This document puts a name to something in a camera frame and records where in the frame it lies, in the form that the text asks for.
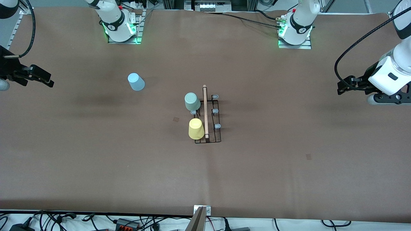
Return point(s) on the metal table edge bracket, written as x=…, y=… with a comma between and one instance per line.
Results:
x=208, y=210

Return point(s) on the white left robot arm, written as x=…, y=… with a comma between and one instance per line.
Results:
x=301, y=19

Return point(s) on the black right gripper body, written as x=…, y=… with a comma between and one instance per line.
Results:
x=9, y=68

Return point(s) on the black power adapter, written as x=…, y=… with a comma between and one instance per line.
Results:
x=21, y=227

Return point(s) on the aluminium side rail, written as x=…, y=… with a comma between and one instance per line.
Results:
x=14, y=32

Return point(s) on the white power strip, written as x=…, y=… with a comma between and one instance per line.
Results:
x=136, y=4

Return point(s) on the brown table cover mat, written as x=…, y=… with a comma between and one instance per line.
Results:
x=289, y=128

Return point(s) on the yellow cup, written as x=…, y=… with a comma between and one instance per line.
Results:
x=196, y=130

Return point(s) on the black box orange buttons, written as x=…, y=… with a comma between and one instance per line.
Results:
x=127, y=224

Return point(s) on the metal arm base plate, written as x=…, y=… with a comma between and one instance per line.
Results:
x=295, y=46
x=138, y=30

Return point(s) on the blue cup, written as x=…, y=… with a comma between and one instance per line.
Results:
x=136, y=82

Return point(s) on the brown tape square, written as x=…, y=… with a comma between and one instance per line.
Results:
x=176, y=119

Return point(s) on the green cup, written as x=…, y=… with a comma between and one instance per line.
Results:
x=192, y=101

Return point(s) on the brown wedge post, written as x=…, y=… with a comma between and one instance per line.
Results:
x=196, y=223

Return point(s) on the black metal frame rack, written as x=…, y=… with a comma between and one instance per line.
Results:
x=208, y=4

